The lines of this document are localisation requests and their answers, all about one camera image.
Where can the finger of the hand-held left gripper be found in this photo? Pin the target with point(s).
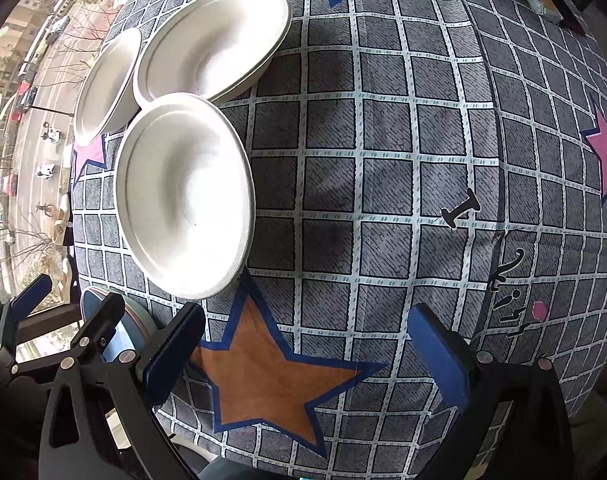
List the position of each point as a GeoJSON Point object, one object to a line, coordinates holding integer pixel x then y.
{"type": "Point", "coordinates": [32, 292]}

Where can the white paper bowl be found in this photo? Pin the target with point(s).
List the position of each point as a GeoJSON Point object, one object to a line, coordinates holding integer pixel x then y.
{"type": "Point", "coordinates": [183, 200]}
{"type": "Point", "coordinates": [108, 85]}
{"type": "Point", "coordinates": [208, 45]}

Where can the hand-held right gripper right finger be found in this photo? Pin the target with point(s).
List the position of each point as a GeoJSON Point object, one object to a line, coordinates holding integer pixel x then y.
{"type": "Point", "coordinates": [438, 355]}

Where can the star printed checked blanket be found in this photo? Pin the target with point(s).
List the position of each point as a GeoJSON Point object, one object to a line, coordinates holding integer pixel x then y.
{"type": "Point", "coordinates": [383, 160]}

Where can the white slipper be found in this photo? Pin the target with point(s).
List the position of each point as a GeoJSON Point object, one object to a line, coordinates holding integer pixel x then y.
{"type": "Point", "coordinates": [60, 232]}
{"type": "Point", "coordinates": [63, 206]}

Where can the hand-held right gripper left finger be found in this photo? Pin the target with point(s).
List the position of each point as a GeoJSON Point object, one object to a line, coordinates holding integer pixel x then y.
{"type": "Point", "coordinates": [176, 355]}

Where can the blue plate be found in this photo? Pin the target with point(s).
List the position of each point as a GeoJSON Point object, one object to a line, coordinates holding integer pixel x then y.
{"type": "Point", "coordinates": [118, 340]}

